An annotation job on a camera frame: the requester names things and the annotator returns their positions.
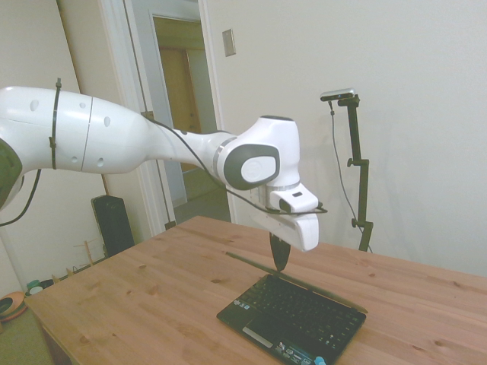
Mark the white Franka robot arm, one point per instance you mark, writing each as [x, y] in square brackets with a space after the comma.
[114, 133]

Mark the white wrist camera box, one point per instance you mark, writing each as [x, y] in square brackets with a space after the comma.
[295, 199]

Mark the white open door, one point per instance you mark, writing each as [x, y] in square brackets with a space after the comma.
[160, 76]

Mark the black laptop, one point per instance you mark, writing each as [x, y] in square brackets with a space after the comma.
[296, 315]

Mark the teal lidded container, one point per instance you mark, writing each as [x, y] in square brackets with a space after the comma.
[33, 287]

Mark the grey exterior camera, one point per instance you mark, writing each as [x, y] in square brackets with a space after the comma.
[338, 94]

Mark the brass door hinge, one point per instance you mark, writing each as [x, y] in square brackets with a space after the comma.
[146, 113]

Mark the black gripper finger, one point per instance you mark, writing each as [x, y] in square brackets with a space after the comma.
[275, 252]
[285, 254]

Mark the wooden hallway door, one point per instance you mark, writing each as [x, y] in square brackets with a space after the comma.
[179, 87]

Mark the wooden peg rack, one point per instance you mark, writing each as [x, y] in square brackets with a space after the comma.
[88, 254]

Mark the black upright speaker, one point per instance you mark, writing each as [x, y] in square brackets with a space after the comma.
[113, 224]

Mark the black camera stand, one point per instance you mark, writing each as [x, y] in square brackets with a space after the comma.
[359, 152]

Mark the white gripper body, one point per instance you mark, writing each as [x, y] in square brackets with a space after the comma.
[304, 232]

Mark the metal wall switch plate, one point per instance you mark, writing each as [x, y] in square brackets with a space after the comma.
[228, 43]

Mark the black bowl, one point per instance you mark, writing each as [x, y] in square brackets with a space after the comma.
[47, 283]

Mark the orange bowl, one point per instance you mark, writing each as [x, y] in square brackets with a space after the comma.
[13, 304]

